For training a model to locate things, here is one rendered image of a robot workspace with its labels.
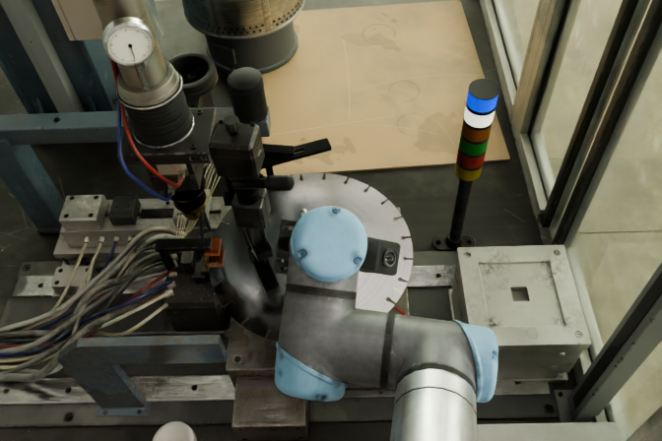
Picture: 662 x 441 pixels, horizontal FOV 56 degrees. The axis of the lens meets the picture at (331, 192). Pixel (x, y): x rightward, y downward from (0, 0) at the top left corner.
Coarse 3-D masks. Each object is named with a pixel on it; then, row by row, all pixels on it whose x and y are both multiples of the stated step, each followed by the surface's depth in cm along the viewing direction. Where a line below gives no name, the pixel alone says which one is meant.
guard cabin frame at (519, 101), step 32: (480, 0) 173; (544, 0) 117; (544, 32) 118; (640, 32) 81; (544, 64) 122; (608, 64) 92; (640, 64) 83; (512, 96) 144; (512, 128) 143; (576, 128) 104; (608, 128) 93; (544, 192) 126; (576, 192) 105; (544, 224) 124; (608, 416) 98
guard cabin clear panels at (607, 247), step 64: (512, 0) 147; (576, 0) 106; (640, 0) 83; (512, 64) 149; (576, 64) 107; (640, 128) 84; (640, 192) 85; (576, 256) 110; (640, 256) 85; (640, 384) 86
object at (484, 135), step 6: (462, 126) 99; (468, 126) 97; (462, 132) 99; (468, 132) 98; (474, 132) 97; (480, 132) 97; (486, 132) 97; (468, 138) 98; (474, 138) 98; (480, 138) 98; (486, 138) 98
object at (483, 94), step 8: (480, 80) 94; (488, 80) 94; (472, 88) 93; (480, 88) 93; (488, 88) 93; (496, 88) 93; (472, 96) 92; (480, 96) 92; (488, 96) 91; (496, 96) 92; (472, 104) 93; (480, 104) 92; (488, 104) 92; (480, 112) 93; (488, 112) 93
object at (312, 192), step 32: (288, 192) 109; (320, 192) 108; (352, 192) 108; (224, 224) 105; (384, 224) 103; (224, 256) 101; (224, 288) 97; (256, 288) 97; (384, 288) 96; (256, 320) 94
